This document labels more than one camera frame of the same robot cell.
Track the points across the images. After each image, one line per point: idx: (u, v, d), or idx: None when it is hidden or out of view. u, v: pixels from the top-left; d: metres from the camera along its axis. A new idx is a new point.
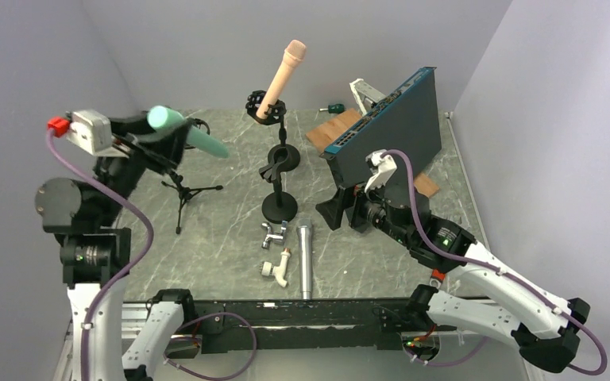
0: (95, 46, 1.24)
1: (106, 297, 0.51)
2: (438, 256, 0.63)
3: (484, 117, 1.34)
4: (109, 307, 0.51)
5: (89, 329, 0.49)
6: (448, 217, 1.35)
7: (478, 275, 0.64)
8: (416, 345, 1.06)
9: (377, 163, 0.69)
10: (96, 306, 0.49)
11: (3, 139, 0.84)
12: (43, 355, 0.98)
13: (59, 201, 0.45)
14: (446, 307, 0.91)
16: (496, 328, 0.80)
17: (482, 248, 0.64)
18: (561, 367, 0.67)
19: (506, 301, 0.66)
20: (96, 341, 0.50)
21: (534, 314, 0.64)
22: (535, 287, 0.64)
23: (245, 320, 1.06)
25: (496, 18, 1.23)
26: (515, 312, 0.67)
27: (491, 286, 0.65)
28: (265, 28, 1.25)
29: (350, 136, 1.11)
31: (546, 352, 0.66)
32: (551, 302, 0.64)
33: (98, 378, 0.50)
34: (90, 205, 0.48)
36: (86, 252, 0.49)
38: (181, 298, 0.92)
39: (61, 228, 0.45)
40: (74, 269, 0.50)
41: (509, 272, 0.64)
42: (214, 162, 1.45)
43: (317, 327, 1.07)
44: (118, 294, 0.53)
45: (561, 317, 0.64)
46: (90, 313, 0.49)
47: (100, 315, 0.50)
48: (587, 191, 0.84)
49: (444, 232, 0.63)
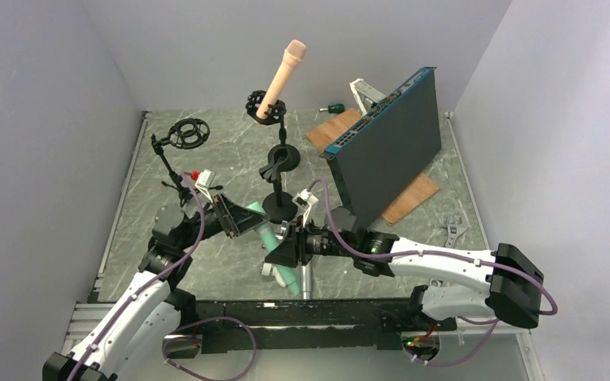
0: (95, 45, 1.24)
1: (156, 285, 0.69)
2: (378, 265, 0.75)
3: (484, 117, 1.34)
4: (153, 294, 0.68)
5: (133, 299, 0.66)
6: (448, 217, 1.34)
7: (405, 263, 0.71)
8: (416, 345, 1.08)
9: (306, 197, 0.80)
10: (148, 286, 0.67)
11: (2, 140, 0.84)
12: (40, 355, 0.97)
13: (168, 217, 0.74)
14: (434, 300, 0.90)
16: (474, 302, 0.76)
17: (405, 241, 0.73)
18: (531, 320, 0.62)
19: (444, 275, 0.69)
20: (130, 312, 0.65)
21: (462, 275, 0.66)
22: (453, 251, 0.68)
23: (241, 321, 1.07)
25: (496, 17, 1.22)
26: (457, 280, 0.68)
27: (421, 269, 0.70)
28: (266, 27, 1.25)
29: (350, 136, 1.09)
31: (501, 309, 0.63)
32: (469, 257, 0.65)
33: (109, 340, 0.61)
34: (182, 231, 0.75)
36: (163, 260, 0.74)
38: (186, 301, 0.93)
39: (160, 233, 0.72)
40: (149, 264, 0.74)
41: (428, 248, 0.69)
42: (214, 163, 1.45)
43: (317, 327, 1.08)
44: (162, 293, 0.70)
45: (486, 267, 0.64)
46: (141, 286, 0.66)
47: (145, 296, 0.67)
48: (588, 191, 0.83)
49: (375, 242, 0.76)
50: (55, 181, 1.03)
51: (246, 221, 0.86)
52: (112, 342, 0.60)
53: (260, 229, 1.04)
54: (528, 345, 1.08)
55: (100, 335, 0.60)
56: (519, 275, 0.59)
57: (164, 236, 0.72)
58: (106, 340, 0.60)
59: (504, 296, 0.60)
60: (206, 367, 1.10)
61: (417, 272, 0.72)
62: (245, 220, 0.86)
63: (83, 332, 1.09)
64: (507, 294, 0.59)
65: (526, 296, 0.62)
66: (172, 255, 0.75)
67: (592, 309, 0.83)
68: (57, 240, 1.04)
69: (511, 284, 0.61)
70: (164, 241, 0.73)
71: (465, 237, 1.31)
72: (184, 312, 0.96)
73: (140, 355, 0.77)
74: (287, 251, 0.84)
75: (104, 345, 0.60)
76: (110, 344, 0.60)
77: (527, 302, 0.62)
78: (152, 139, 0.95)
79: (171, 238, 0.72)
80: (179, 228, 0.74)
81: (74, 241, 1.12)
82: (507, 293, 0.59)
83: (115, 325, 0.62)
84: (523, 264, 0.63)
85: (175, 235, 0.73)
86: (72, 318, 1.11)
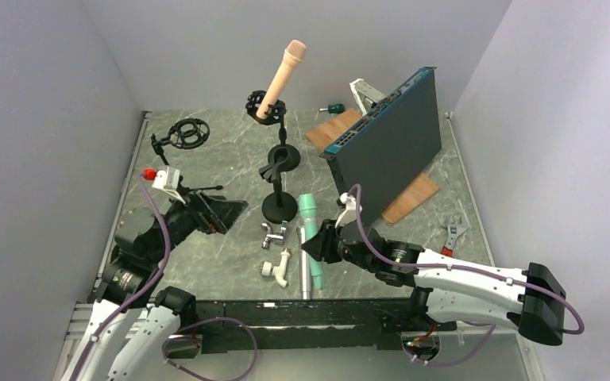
0: (95, 46, 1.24)
1: (118, 318, 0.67)
2: (400, 275, 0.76)
3: (484, 117, 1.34)
4: (116, 329, 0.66)
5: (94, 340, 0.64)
6: (448, 217, 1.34)
7: (432, 276, 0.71)
8: (416, 345, 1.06)
9: (345, 201, 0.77)
10: (107, 325, 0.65)
11: (1, 140, 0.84)
12: (40, 357, 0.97)
13: (133, 223, 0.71)
14: (442, 305, 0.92)
16: (492, 313, 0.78)
17: (430, 253, 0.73)
18: (557, 339, 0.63)
19: (469, 290, 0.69)
20: (94, 354, 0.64)
21: (492, 292, 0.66)
22: (482, 267, 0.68)
23: (240, 320, 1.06)
25: (496, 17, 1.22)
26: (484, 297, 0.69)
27: (449, 282, 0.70)
28: (266, 27, 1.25)
29: (350, 135, 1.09)
31: (530, 328, 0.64)
32: (501, 275, 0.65)
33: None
34: (148, 239, 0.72)
36: (123, 277, 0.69)
38: (187, 299, 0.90)
39: (124, 240, 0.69)
40: (107, 286, 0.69)
41: (456, 263, 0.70)
42: (214, 163, 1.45)
43: (317, 327, 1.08)
44: (127, 321, 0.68)
45: (518, 286, 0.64)
46: (99, 328, 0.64)
47: (108, 333, 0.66)
48: (588, 191, 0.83)
49: (397, 252, 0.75)
50: (55, 181, 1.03)
51: (227, 213, 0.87)
52: None
53: (305, 217, 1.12)
54: (527, 345, 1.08)
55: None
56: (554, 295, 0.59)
57: (129, 243, 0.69)
58: None
59: (536, 316, 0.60)
60: (207, 367, 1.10)
61: (443, 285, 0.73)
62: (224, 213, 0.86)
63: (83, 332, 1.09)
64: (539, 314, 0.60)
65: (555, 317, 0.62)
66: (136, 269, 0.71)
67: (592, 309, 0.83)
68: (57, 240, 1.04)
69: (543, 304, 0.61)
70: (129, 250, 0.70)
71: (465, 237, 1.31)
72: (184, 313, 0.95)
73: (139, 364, 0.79)
74: (318, 247, 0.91)
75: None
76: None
77: (556, 321, 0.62)
78: (152, 139, 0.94)
79: (136, 245, 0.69)
80: (147, 236, 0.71)
81: (73, 241, 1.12)
82: (539, 313, 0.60)
83: (83, 370, 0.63)
84: (554, 285, 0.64)
85: (141, 243, 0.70)
86: (72, 318, 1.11)
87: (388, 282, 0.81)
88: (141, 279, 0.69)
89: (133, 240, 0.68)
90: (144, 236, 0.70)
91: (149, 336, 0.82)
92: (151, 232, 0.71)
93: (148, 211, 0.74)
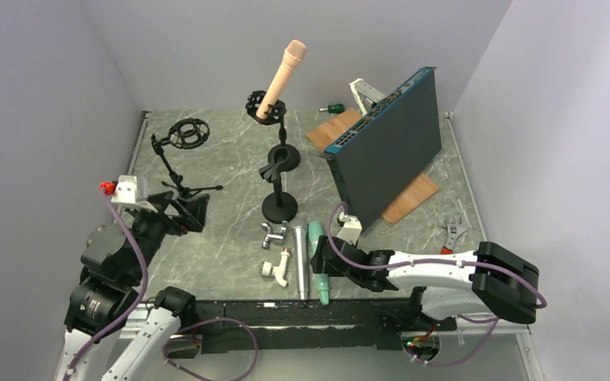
0: (95, 45, 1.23)
1: (90, 349, 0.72)
2: (381, 280, 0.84)
3: (484, 117, 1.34)
4: (91, 358, 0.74)
5: (71, 371, 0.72)
6: (448, 217, 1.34)
7: (399, 273, 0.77)
8: (416, 345, 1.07)
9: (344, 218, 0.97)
10: (82, 356, 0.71)
11: (2, 138, 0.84)
12: (39, 357, 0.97)
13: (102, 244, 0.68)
14: (434, 300, 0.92)
16: (472, 300, 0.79)
17: (400, 253, 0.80)
18: (525, 314, 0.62)
19: (438, 281, 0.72)
20: None
21: (448, 277, 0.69)
22: (439, 256, 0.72)
23: (242, 322, 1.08)
25: (496, 18, 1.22)
26: (451, 284, 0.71)
27: (416, 278, 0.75)
28: (266, 27, 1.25)
29: (351, 135, 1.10)
31: (496, 307, 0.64)
32: (449, 259, 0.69)
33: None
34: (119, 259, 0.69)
36: (91, 304, 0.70)
38: (187, 298, 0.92)
39: (90, 263, 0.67)
40: (76, 314, 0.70)
41: (418, 259, 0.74)
42: (214, 163, 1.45)
43: (317, 327, 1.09)
44: (101, 348, 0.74)
45: (469, 266, 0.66)
46: (74, 362, 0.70)
47: (83, 363, 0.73)
48: (588, 191, 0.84)
49: (376, 259, 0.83)
50: (55, 181, 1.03)
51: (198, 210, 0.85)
52: None
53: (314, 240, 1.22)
54: (527, 345, 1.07)
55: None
56: (496, 268, 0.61)
57: (96, 267, 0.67)
58: None
59: (488, 293, 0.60)
60: (207, 367, 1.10)
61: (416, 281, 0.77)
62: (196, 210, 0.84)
63: None
64: (490, 290, 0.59)
65: (515, 291, 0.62)
66: (106, 294, 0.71)
67: (592, 309, 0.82)
68: (57, 240, 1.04)
69: (494, 280, 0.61)
70: (98, 274, 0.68)
71: (465, 237, 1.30)
72: (185, 314, 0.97)
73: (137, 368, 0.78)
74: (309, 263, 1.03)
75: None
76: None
77: (516, 296, 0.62)
78: (152, 138, 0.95)
79: (103, 271, 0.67)
80: (116, 258, 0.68)
81: (73, 241, 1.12)
82: (488, 289, 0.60)
83: None
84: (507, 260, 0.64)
85: (110, 267, 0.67)
86: None
87: (371, 290, 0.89)
88: (111, 303, 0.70)
89: (101, 264, 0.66)
90: (112, 259, 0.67)
91: (149, 339, 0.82)
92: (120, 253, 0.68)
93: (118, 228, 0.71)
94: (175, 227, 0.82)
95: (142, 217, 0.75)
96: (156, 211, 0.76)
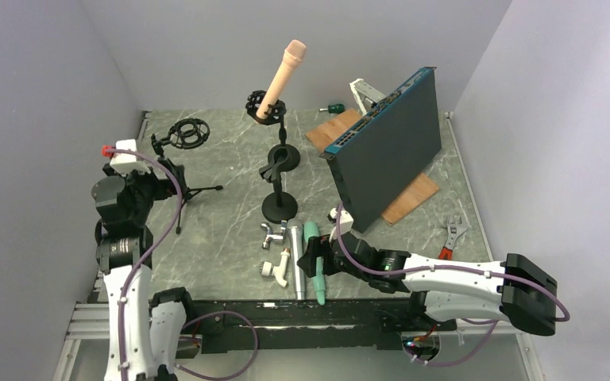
0: (95, 45, 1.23)
1: (137, 275, 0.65)
2: (392, 282, 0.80)
3: (484, 117, 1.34)
4: (140, 284, 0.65)
5: (125, 302, 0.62)
6: (448, 216, 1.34)
7: (418, 279, 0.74)
8: (416, 345, 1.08)
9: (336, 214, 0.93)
10: (130, 282, 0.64)
11: (3, 140, 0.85)
12: (39, 356, 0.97)
13: (108, 189, 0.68)
14: (440, 303, 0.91)
16: (486, 308, 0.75)
17: (417, 257, 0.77)
18: (547, 328, 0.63)
19: (458, 289, 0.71)
20: (130, 313, 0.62)
21: (474, 287, 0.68)
22: (462, 264, 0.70)
23: (246, 319, 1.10)
25: (496, 18, 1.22)
26: (471, 293, 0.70)
27: (436, 283, 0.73)
28: (265, 26, 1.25)
29: (351, 135, 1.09)
31: (517, 319, 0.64)
32: (479, 270, 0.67)
33: (134, 348, 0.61)
34: (128, 198, 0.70)
36: (121, 245, 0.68)
38: (179, 295, 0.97)
39: (105, 206, 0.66)
40: (110, 259, 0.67)
41: (438, 263, 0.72)
42: (214, 163, 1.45)
43: (317, 327, 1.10)
44: (145, 278, 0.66)
45: (496, 277, 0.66)
46: (123, 287, 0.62)
47: (133, 290, 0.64)
48: (588, 191, 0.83)
49: (388, 260, 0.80)
50: (55, 181, 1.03)
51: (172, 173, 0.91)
52: (138, 350, 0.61)
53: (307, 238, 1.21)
54: (528, 346, 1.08)
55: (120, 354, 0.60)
56: (528, 283, 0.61)
57: (113, 205, 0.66)
58: (133, 351, 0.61)
59: (515, 305, 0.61)
60: (207, 367, 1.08)
61: (430, 286, 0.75)
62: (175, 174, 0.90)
63: (83, 332, 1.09)
64: (519, 304, 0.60)
65: (541, 305, 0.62)
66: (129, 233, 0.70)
67: (592, 309, 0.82)
68: (57, 240, 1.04)
69: (522, 294, 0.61)
70: (112, 216, 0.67)
71: (465, 237, 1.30)
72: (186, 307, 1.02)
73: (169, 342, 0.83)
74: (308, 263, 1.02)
75: (133, 357, 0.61)
76: (137, 352, 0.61)
77: (542, 310, 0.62)
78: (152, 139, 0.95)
79: (119, 206, 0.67)
80: (123, 195, 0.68)
81: (74, 241, 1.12)
82: (516, 302, 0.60)
83: (128, 335, 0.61)
84: (533, 273, 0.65)
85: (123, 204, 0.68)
86: (72, 318, 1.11)
87: (382, 291, 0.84)
88: (139, 236, 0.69)
89: (116, 202, 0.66)
90: (122, 195, 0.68)
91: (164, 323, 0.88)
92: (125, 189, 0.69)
93: (115, 176, 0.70)
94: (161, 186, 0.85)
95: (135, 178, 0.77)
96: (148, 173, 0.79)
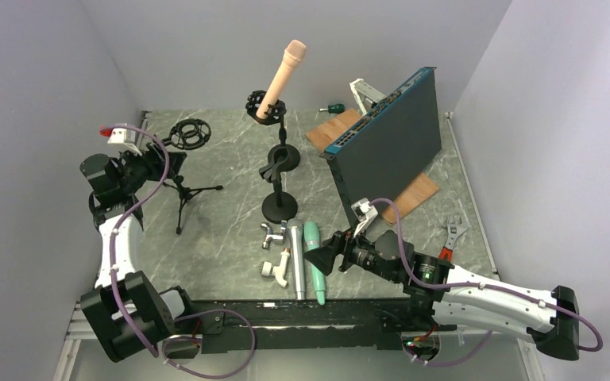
0: (95, 45, 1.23)
1: (128, 219, 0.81)
2: (429, 290, 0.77)
3: (484, 118, 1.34)
4: (130, 224, 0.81)
5: (117, 231, 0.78)
6: (448, 216, 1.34)
7: (465, 294, 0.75)
8: (416, 345, 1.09)
9: (365, 209, 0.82)
10: (123, 220, 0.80)
11: (3, 140, 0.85)
12: (39, 355, 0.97)
13: (97, 164, 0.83)
14: (453, 310, 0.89)
16: (510, 325, 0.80)
17: (461, 271, 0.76)
18: (573, 356, 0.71)
19: (499, 309, 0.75)
20: (121, 240, 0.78)
21: (525, 313, 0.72)
22: (513, 288, 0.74)
23: (246, 318, 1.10)
25: (496, 18, 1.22)
26: (513, 315, 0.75)
27: (480, 300, 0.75)
28: (265, 26, 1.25)
29: (350, 135, 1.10)
31: (553, 345, 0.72)
32: (535, 298, 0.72)
33: (123, 259, 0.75)
34: (115, 173, 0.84)
36: (113, 207, 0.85)
38: (177, 290, 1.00)
39: (96, 178, 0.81)
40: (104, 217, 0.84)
41: (488, 282, 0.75)
42: (214, 163, 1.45)
43: (316, 327, 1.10)
44: (135, 223, 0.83)
45: (550, 308, 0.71)
46: (117, 221, 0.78)
47: (124, 227, 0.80)
48: (588, 191, 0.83)
49: (426, 267, 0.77)
50: (55, 182, 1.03)
51: (179, 166, 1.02)
52: (127, 260, 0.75)
53: (309, 240, 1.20)
54: (528, 346, 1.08)
55: (110, 259, 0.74)
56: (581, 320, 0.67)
57: (102, 178, 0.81)
58: (122, 261, 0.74)
59: (566, 339, 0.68)
60: (208, 367, 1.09)
61: (466, 300, 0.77)
62: (177, 167, 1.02)
63: (83, 332, 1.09)
64: (570, 337, 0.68)
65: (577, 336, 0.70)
66: (120, 199, 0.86)
67: (592, 309, 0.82)
68: (57, 240, 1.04)
69: (572, 327, 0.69)
70: (102, 185, 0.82)
71: (465, 237, 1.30)
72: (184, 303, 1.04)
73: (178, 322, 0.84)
74: (326, 259, 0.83)
75: (122, 264, 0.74)
76: (126, 263, 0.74)
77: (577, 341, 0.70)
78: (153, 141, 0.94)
79: (107, 178, 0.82)
80: (110, 168, 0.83)
81: (75, 240, 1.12)
82: (569, 335, 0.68)
83: (118, 252, 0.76)
84: (577, 308, 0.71)
85: (110, 175, 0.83)
86: (72, 318, 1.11)
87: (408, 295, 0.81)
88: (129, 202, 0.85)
89: (104, 174, 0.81)
90: (110, 169, 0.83)
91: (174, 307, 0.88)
92: (110, 164, 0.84)
93: (104, 156, 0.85)
94: (156, 170, 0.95)
95: (128, 159, 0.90)
96: (140, 154, 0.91)
